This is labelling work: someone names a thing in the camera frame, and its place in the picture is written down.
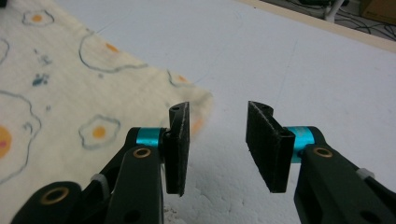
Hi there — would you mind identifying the white desk leg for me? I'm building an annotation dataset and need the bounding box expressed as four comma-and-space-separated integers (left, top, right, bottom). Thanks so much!
323, 0, 347, 23

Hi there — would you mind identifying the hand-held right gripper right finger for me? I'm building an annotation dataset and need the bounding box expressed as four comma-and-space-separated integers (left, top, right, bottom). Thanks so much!
246, 100, 396, 224

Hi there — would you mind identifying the cream egg-print towel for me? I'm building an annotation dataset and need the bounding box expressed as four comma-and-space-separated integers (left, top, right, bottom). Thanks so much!
0, 0, 215, 224

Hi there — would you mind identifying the white grid mat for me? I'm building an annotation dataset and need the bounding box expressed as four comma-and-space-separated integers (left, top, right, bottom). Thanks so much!
52, 0, 396, 224

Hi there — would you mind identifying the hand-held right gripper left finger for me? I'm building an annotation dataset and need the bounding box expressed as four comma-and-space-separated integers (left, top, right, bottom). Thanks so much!
104, 101, 191, 224

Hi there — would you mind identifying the large brown cardboard box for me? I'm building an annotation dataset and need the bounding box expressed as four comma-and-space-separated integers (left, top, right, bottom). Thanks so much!
359, 0, 396, 26

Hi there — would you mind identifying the tangle of black floor cables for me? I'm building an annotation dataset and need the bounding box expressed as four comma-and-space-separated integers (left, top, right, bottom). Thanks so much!
335, 8, 396, 42

